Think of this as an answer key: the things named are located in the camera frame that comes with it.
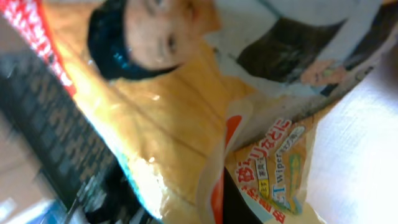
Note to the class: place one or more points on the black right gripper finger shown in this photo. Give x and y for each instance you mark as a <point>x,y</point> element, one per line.
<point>235,209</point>

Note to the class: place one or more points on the yellow wiper bag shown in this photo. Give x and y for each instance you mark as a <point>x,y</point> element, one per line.
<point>180,90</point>

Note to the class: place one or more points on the grey plastic basket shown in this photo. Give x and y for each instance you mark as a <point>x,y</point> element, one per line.
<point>75,161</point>

